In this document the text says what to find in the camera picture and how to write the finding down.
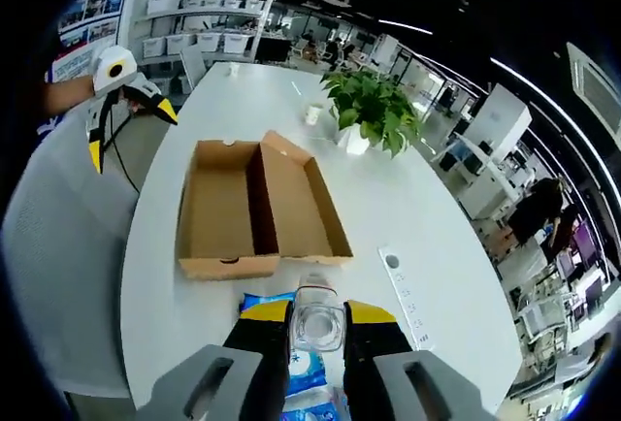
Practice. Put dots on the brown cardboard shoe box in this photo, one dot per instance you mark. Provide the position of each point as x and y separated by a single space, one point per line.
218 207

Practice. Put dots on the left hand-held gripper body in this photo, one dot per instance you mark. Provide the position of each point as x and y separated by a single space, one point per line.
114 72

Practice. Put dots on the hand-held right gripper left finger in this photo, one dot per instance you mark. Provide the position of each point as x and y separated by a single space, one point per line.
218 382

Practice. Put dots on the white storage shelf rack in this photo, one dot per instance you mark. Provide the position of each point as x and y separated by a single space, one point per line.
208 9

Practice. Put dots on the white spray bottle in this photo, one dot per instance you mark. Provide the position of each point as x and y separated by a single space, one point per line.
317 324

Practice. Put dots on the patterned paper cup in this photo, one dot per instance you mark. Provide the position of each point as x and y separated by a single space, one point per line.
314 114

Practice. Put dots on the white table power strip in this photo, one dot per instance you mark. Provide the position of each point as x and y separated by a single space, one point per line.
407 300

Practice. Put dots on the green plant in white pot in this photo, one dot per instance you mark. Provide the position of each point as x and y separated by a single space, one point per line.
373 106

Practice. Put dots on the person's left hand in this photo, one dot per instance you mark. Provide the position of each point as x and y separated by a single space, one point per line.
132 103

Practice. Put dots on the blue wall poster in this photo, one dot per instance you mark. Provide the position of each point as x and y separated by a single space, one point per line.
92 18

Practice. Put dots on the plain small paper cup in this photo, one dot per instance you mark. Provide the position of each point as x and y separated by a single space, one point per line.
233 69

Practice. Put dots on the blue tissue soft pack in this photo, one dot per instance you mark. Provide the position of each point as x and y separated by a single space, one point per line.
310 382

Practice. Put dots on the white ceiling air conditioner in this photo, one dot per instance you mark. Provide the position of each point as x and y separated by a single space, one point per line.
597 86

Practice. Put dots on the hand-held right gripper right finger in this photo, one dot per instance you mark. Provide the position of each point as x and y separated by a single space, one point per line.
393 382

